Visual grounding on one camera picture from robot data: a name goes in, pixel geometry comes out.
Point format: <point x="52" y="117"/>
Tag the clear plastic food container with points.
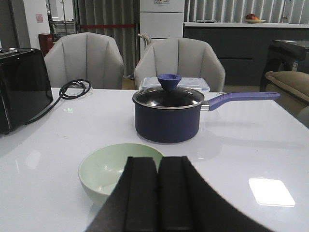
<point x="189" y="82"/>

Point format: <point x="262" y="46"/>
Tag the right grey upholstered chair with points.
<point x="183" y="56"/>

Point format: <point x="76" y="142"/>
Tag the dark grey counter cabinet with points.
<point x="242" y="48"/>

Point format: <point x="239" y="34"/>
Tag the glass lid with blue knob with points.
<point x="168" y="95"/>

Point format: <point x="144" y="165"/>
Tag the grey upholstered chair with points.
<point x="89" y="56"/>
<point x="183" y="56"/>

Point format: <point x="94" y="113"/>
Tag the white refrigerator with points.
<point x="160" y="19"/>

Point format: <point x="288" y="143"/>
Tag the dark blue saucepan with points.
<point x="178" y="125"/>

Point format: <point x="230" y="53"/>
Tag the left grey upholstered chair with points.
<point x="89" y="56"/>

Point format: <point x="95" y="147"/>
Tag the black appliance at right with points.
<point x="286" y="55"/>

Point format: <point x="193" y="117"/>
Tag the red fire extinguisher box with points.
<point x="46" y="42"/>

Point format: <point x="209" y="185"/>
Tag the light green bowl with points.
<point x="100" y="171"/>

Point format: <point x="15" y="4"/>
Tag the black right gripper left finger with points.
<point x="132" y="206"/>

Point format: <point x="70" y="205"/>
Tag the fruit plate on counter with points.
<point x="252" y="19"/>

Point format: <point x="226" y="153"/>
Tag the tan sofa armrest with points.
<point x="293" y="87"/>

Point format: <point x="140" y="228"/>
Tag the black toaster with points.
<point x="25" y="88"/>

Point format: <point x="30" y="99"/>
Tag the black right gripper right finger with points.
<point x="187" y="203"/>

